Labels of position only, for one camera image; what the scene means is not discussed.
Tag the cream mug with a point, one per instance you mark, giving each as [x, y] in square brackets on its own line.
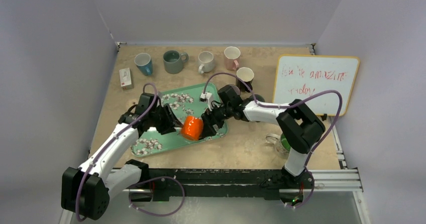
[280, 143]

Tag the white speckled round mug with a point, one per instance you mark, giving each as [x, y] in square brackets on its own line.
[206, 62]

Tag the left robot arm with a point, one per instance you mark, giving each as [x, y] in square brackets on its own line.
[106, 152]

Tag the pink faceted mug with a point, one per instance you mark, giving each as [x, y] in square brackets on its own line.
[232, 58]

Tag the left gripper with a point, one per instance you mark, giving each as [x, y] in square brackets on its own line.
[171, 122]

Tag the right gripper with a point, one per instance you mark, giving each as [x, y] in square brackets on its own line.
[212, 121]

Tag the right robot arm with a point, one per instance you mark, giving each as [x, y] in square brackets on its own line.
[300, 126]

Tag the black mug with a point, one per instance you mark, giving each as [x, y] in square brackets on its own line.
[246, 75]

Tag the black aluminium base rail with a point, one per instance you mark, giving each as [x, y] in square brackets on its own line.
[162, 183]

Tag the blue textured mug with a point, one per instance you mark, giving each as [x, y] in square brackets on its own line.
[144, 63]

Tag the grey flat-bottom mug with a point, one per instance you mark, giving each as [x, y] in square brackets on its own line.
[174, 61]

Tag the yellow framed whiteboard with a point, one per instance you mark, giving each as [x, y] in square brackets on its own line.
[301, 76]

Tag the small white red box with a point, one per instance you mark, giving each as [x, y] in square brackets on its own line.
[126, 82]

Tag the green floral tray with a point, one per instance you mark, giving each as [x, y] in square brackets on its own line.
[184, 102]

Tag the grey-blue speckled round mug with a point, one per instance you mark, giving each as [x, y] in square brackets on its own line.
[256, 98]

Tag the orange mug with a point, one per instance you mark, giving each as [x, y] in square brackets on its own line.
[192, 128]

